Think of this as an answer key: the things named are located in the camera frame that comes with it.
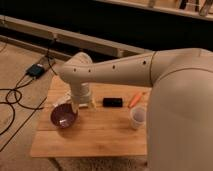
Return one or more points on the wooden table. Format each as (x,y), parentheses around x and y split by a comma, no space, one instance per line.
(102,131)

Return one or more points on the purple bowl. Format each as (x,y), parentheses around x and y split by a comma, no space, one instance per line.
(63,116)

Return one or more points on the black rectangular box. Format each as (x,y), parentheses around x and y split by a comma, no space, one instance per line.
(112,102)

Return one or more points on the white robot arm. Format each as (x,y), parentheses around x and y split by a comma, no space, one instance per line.
(179,120)

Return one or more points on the white square block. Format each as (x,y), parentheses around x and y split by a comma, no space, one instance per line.
(83,106)

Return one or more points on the white plastic cup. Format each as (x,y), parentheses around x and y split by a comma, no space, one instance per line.
(137,117)

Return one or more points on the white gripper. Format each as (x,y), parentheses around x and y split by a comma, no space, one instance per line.
(81,94)

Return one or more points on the orange pepper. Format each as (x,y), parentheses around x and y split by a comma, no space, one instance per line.
(138,97)

